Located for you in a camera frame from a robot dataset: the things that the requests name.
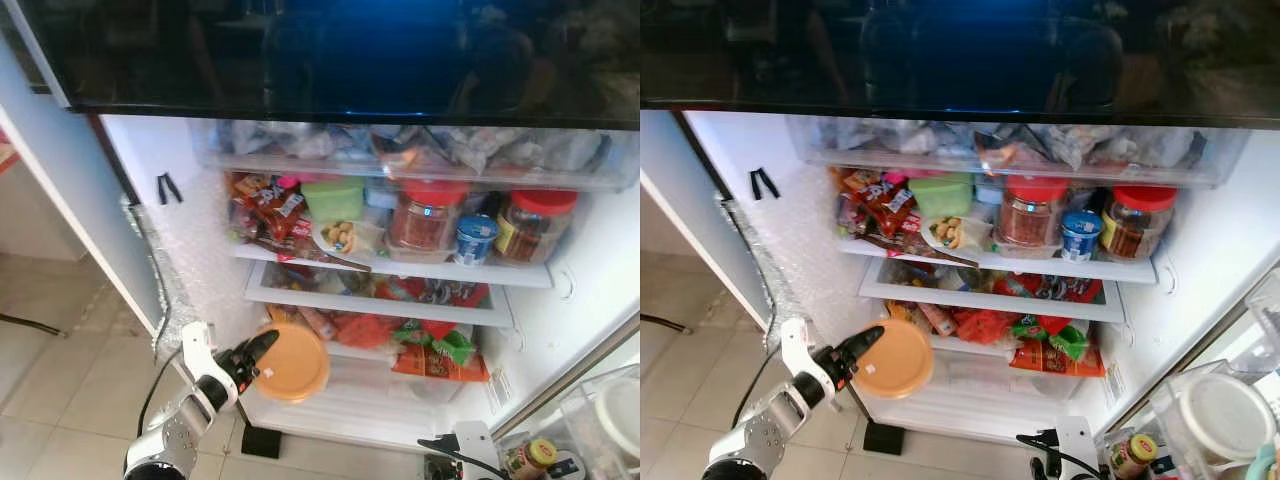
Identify black fridge foot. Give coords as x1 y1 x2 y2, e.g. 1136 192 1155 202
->
240 425 283 459
865 420 906 456

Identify yellow label jar red lid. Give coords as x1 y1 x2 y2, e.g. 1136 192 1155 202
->
1100 185 1179 263
497 190 579 266

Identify small jar yellow lid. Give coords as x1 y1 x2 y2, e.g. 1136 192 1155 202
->
505 437 559 480
1108 433 1159 480

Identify black glass fridge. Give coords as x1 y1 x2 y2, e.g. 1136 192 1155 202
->
640 0 1280 480
20 0 641 461

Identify orange snack packet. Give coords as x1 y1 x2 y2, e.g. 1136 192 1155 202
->
1008 340 1106 379
390 345 491 383

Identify green container pink lid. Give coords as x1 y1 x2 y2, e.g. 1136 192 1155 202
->
300 175 366 223
908 172 973 219

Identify red plastic bag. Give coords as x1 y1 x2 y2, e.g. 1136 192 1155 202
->
950 308 1013 346
335 312 396 349

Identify red snack packets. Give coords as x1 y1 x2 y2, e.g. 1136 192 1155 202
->
832 168 916 241
228 172 306 246

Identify silvery bubble wrap sheet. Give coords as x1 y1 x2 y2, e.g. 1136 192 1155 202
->
125 195 216 361
720 195 811 351

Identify blue white cup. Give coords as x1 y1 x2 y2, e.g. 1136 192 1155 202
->
456 215 499 266
1060 210 1103 263

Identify white fridge shelf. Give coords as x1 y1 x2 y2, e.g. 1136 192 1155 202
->
228 240 556 289
838 235 1161 284

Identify green red snack pack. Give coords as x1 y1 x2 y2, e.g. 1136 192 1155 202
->
392 320 476 366
1010 315 1091 361

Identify clear crisper drawer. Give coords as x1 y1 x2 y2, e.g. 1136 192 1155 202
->
240 340 501 426
850 335 1111 441

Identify clear fridge drawer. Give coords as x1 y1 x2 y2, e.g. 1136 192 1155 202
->
785 115 1251 189
190 120 641 191

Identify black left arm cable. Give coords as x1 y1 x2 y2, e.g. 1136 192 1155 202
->
733 345 786 433
137 345 183 441

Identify shallow white fridge drawer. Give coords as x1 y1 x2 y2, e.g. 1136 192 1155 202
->
245 262 516 329
858 258 1126 323

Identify clear bag of cookies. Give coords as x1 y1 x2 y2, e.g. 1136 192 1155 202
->
312 218 386 263
920 215 991 256

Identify fridge lower door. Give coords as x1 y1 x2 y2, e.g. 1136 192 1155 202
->
1095 265 1280 480
488 320 641 480

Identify black floor cable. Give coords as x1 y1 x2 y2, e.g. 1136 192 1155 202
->
640 312 696 336
0 312 66 338

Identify round container with orange lid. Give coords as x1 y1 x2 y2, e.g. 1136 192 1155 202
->
252 322 331 404
852 318 935 399

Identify large jar red lid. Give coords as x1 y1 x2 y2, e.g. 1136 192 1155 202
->
388 180 471 263
995 175 1071 256

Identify clear tub white lid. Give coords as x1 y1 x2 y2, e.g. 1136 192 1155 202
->
1175 372 1276 463
590 375 641 461

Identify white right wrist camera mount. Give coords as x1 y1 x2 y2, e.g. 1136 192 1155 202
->
1055 415 1101 480
452 420 501 480

